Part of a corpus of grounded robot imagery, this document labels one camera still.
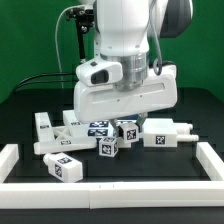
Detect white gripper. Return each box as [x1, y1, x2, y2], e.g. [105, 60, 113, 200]
[74, 59, 177, 137]

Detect white tagged cube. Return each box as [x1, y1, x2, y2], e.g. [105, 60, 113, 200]
[119, 122, 139, 143]
[99, 137, 118, 157]

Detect white seat block with pegs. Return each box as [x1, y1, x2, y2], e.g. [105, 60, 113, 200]
[142, 118, 199, 147]

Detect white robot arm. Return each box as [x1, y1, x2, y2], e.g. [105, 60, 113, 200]
[74, 0, 193, 124]

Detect white chair seat plate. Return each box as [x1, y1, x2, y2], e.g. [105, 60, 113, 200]
[83, 120, 136, 148]

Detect white chair back frame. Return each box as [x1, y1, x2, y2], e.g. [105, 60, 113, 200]
[34, 110, 97, 155]

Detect white right barrier rail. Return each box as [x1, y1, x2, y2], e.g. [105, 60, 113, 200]
[196, 142, 224, 181]

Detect white barrier rail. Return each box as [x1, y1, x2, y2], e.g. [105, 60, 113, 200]
[196, 142, 224, 181]
[0, 144, 19, 184]
[0, 181, 224, 209]

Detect white front barrier rail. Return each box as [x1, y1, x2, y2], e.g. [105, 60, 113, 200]
[0, 181, 224, 209]

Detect black cables on table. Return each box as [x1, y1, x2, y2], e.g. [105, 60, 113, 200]
[11, 70, 79, 96]

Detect grey camera cable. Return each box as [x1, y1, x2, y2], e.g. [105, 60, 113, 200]
[54, 4, 81, 89]

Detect white left barrier rail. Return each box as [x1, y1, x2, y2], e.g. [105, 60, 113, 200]
[0, 144, 19, 184]

